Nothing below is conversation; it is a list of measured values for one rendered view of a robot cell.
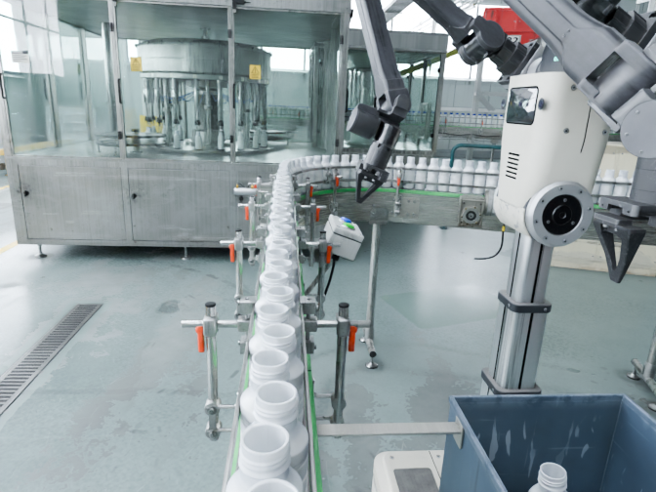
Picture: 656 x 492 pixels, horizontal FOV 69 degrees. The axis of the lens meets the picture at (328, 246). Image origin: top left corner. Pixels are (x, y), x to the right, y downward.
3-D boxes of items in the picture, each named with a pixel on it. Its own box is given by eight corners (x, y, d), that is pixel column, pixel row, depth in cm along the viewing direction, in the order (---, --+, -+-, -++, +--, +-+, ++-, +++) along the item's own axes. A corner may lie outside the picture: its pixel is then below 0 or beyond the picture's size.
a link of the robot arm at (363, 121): (411, 97, 115) (395, 110, 123) (368, 76, 112) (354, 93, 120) (399, 142, 112) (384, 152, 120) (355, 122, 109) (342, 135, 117)
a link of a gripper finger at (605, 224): (674, 292, 55) (693, 212, 53) (616, 291, 55) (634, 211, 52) (633, 273, 62) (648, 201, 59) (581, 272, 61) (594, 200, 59)
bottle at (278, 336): (256, 476, 54) (256, 346, 50) (248, 442, 60) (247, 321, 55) (307, 467, 56) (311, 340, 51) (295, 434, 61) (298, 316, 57)
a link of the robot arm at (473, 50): (512, 38, 129) (499, 48, 134) (483, 16, 126) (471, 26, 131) (501, 64, 126) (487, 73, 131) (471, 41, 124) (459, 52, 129)
